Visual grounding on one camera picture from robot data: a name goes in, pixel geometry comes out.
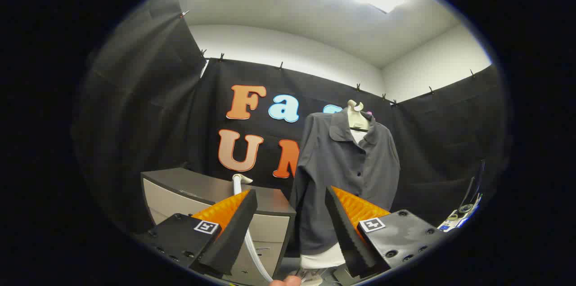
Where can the white mannequin torso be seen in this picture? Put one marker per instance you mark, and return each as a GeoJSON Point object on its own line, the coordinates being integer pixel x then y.
{"type": "Point", "coordinates": [355, 117]}

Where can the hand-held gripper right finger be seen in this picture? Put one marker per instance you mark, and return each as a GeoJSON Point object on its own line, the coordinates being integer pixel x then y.
{"type": "Point", "coordinates": [348, 241]}

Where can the grey button-up shirt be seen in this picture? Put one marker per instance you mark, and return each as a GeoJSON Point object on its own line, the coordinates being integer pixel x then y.
{"type": "Point", "coordinates": [333, 164]}

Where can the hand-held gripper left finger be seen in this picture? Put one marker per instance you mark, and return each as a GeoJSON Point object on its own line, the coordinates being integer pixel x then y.
{"type": "Point", "coordinates": [234, 236]}

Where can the grey and beige cabinet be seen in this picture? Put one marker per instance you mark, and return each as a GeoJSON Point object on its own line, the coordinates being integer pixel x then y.
{"type": "Point", "coordinates": [180, 187]}

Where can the white power strip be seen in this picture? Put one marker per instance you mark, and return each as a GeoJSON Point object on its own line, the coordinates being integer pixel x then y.
{"type": "Point", "coordinates": [452, 223]}

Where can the black backdrop cloth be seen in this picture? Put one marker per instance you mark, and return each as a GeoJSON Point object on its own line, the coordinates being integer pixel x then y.
{"type": "Point", "coordinates": [135, 97]}

